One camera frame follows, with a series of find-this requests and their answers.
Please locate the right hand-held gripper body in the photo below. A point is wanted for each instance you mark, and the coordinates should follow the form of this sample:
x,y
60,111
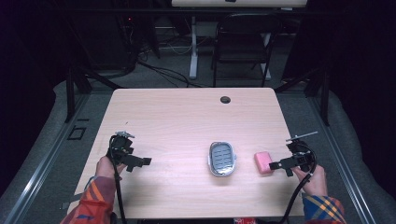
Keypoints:
x,y
299,154

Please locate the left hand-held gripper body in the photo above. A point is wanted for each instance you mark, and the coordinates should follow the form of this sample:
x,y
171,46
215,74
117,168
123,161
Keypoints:
x,y
120,147

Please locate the pink soap bar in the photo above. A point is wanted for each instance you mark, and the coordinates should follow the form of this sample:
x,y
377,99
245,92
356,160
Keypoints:
x,y
263,161

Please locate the grey soap dish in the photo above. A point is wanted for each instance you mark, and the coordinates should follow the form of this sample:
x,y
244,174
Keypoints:
x,y
221,158

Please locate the person's left hand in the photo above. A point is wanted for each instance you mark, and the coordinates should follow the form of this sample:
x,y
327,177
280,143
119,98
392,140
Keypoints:
x,y
105,168

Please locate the person's right hand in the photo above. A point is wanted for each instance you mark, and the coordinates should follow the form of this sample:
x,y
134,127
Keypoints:
x,y
314,183

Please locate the red packet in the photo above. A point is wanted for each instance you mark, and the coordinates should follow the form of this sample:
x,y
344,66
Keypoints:
x,y
245,221

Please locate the black metal stand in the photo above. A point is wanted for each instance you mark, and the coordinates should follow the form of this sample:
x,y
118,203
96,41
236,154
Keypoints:
x,y
77,81
314,87

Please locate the black folding chair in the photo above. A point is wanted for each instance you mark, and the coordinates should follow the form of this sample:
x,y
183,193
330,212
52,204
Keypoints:
x,y
244,46

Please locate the white desk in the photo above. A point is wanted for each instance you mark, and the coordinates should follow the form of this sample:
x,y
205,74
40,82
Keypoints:
x,y
218,3

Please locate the aluminium floor rail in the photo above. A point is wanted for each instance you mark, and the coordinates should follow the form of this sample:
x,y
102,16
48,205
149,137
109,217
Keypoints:
x,y
37,174
342,168

